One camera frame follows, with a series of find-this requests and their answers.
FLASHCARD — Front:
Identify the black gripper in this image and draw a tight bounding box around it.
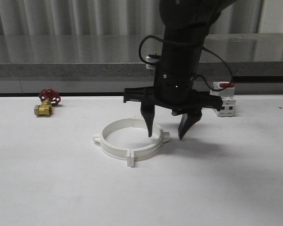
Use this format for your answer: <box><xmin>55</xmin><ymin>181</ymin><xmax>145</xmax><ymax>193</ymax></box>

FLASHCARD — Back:
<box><xmin>123</xmin><ymin>72</ymin><xmax>223</xmax><ymax>139</ymax></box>

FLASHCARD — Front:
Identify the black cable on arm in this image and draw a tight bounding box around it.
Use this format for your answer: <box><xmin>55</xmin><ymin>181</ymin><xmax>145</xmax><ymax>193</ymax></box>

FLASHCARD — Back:
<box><xmin>138</xmin><ymin>35</ymin><xmax>234</xmax><ymax>95</ymax></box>

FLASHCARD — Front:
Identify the white half-ring pipe clamp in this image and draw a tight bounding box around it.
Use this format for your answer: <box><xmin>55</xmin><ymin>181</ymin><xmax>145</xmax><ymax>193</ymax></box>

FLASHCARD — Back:
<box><xmin>126</xmin><ymin>123</ymin><xmax>171</xmax><ymax>167</ymax></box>

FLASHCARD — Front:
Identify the grey stone counter ledge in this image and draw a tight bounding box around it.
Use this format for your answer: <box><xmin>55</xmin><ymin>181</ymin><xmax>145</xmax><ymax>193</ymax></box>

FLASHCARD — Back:
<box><xmin>0</xmin><ymin>33</ymin><xmax>283</xmax><ymax>80</ymax></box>

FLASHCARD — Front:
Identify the brass valve red handwheel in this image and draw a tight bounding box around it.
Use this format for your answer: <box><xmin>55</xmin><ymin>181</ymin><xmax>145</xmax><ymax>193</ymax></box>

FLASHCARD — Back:
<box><xmin>34</xmin><ymin>89</ymin><xmax>61</xmax><ymax>116</ymax></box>

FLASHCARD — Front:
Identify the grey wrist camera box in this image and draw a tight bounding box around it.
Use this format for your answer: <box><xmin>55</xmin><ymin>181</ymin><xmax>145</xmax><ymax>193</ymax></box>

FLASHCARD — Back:
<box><xmin>145</xmin><ymin>54</ymin><xmax>161</xmax><ymax>70</ymax></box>

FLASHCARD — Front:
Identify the white circuit breaker red switch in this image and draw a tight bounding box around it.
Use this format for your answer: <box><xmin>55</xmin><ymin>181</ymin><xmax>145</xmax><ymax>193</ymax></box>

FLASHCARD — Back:
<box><xmin>210</xmin><ymin>83</ymin><xmax>236</xmax><ymax>117</ymax></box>

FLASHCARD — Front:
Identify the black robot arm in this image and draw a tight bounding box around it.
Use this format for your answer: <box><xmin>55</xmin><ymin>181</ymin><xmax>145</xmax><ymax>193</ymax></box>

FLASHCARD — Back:
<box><xmin>124</xmin><ymin>0</ymin><xmax>233</xmax><ymax>138</ymax></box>

